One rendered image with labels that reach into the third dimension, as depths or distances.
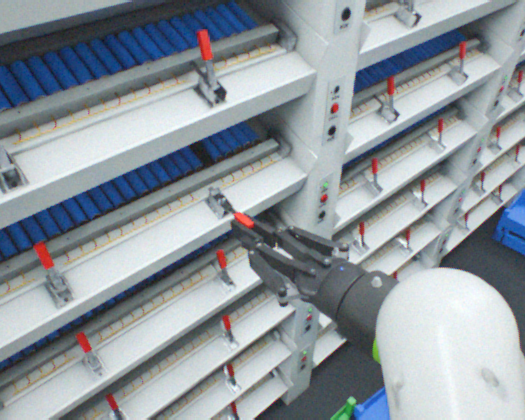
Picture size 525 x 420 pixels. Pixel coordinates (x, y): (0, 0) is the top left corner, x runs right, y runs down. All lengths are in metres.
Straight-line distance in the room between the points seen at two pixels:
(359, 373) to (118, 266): 1.10
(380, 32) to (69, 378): 0.77
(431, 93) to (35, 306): 0.90
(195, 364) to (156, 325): 0.21
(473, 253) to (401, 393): 1.76
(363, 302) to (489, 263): 1.59
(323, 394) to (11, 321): 1.11
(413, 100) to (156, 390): 0.82
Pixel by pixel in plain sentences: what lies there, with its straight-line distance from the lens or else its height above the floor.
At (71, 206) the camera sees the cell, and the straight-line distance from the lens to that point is 0.72.
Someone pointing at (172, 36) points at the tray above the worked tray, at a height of 1.16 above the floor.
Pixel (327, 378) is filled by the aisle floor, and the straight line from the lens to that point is 1.61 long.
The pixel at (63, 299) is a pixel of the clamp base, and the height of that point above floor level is 0.91.
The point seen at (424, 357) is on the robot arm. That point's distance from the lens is 0.36.
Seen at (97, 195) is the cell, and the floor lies 0.96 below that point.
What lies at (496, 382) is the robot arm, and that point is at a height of 1.11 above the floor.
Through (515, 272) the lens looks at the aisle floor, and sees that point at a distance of 2.11.
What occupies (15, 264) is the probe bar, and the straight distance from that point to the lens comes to 0.69.
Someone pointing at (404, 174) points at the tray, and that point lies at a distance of 1.20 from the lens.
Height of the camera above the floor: 1.41
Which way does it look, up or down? 42 degrees down
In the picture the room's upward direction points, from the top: straight up
